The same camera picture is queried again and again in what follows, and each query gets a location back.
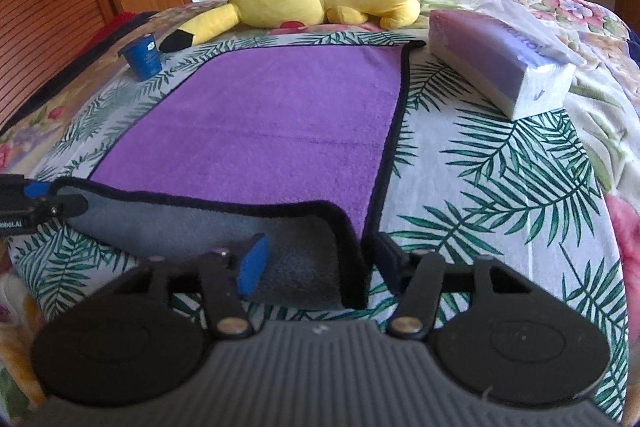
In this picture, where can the floral bed blanket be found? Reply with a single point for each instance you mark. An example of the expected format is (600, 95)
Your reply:
(604, 93)

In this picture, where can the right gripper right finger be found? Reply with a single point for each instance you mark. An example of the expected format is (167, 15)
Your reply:
(416, 280)

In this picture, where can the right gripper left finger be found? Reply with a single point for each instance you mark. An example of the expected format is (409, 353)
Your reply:
(227, 276)

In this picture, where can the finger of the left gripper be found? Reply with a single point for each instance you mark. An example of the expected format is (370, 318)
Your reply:
(49, 207)
(36, 189)

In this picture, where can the blue cup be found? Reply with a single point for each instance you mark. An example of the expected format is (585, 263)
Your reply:
(142, 56)

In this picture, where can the red and navy bedding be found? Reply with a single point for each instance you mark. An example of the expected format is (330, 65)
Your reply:
(120, 26)

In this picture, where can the tissue pack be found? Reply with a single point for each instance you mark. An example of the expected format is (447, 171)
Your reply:
(508, 55)

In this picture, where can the purple and grey towel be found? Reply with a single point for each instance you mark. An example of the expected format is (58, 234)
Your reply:
(293, 143)

